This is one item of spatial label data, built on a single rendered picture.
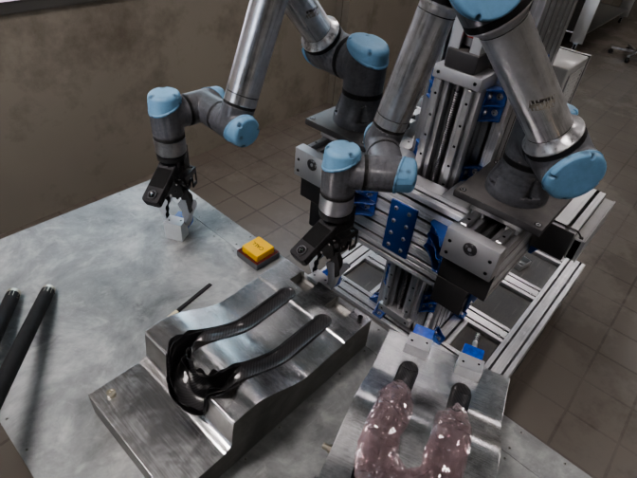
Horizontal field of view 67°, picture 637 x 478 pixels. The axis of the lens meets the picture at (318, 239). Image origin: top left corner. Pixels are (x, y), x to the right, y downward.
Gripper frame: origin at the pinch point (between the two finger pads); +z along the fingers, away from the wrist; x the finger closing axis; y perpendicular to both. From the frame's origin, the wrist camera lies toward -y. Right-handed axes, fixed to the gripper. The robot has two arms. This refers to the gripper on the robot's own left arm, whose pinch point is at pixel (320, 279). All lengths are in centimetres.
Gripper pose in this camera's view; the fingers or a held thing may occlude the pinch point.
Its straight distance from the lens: 117.4
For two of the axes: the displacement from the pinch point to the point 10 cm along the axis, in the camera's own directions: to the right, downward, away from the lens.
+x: -7.0, -4.9, 5.2
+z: -0.8, 7.7, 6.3
